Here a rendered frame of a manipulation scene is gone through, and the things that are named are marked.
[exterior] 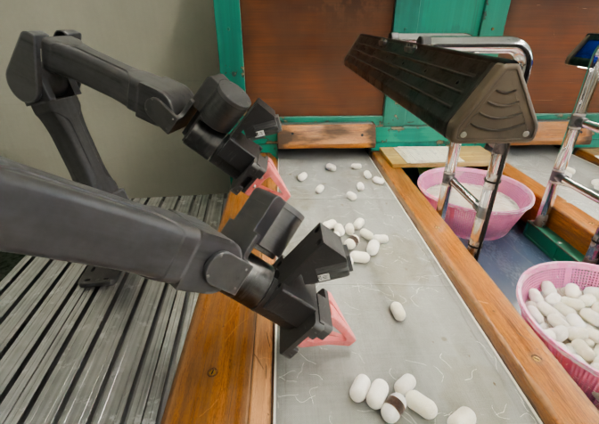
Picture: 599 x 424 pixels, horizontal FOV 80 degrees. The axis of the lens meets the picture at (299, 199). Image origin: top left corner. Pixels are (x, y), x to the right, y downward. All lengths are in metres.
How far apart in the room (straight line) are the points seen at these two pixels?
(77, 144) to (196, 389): 0.50
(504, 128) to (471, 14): 0.86
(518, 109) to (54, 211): 0.37
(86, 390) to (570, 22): 1.42
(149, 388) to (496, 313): 0.51
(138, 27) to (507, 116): 1.78
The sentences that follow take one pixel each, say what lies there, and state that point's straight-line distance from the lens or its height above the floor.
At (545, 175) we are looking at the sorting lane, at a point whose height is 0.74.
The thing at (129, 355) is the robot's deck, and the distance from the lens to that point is 0.67.
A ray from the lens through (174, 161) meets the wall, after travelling 2.08.
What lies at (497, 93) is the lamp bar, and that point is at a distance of 0.36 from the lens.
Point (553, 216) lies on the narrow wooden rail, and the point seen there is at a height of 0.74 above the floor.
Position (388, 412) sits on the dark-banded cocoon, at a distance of 0.46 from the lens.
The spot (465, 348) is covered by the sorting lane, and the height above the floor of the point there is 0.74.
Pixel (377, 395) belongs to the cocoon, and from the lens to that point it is 0.47.
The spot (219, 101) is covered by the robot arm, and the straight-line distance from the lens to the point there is 0.55.
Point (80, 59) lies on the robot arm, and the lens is 0.70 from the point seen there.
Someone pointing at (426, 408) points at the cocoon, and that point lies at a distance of 0.48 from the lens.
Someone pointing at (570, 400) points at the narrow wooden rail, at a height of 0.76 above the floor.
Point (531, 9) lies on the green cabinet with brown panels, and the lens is 1.30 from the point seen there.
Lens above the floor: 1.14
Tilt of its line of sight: 27 degrees down
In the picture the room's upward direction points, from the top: straight up
